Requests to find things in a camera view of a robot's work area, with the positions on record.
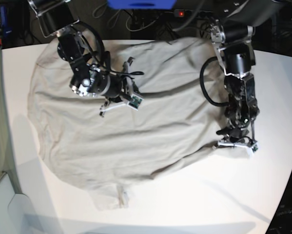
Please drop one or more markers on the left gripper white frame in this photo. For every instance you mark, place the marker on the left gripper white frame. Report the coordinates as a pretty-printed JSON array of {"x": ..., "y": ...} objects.
[{"x": 235, "y": 137}]

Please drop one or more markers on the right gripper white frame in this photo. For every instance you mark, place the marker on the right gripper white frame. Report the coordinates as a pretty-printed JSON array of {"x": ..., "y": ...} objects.
[{"x": 117, "y": 89}]

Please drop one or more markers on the grey t-shirt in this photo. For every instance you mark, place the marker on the grey t-shirt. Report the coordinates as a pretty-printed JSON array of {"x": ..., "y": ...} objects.
[{"x": 174, "y": 127}]

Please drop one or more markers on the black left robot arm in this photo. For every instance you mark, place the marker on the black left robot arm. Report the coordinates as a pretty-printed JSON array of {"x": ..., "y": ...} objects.
[{"x": 233, "y": 25}]

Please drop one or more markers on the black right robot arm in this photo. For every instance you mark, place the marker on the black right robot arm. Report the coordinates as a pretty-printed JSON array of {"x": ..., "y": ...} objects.
[{"x": 81, "y": 46}]

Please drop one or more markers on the blue box at top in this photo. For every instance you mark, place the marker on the blue box at top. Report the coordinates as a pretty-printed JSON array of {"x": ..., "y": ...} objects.
[{"x": 141, "y": 4}]

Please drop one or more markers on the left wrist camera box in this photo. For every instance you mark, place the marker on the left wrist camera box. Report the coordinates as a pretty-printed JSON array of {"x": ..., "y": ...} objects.
[{"x": 252, "y": 149}]

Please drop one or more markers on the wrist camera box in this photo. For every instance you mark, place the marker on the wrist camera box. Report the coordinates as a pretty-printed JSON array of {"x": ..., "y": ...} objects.
[
  {"x": 252, "y": 149},
  {"x": 135, "y": 101}
]

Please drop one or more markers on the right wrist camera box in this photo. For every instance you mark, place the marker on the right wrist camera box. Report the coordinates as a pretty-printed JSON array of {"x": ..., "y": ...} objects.
[{"x": 135, "y": 101}]

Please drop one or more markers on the black power strip red switch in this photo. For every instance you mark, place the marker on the black power strip red switch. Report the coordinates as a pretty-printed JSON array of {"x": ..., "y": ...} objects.
[{"x": 183, "y": 13}]

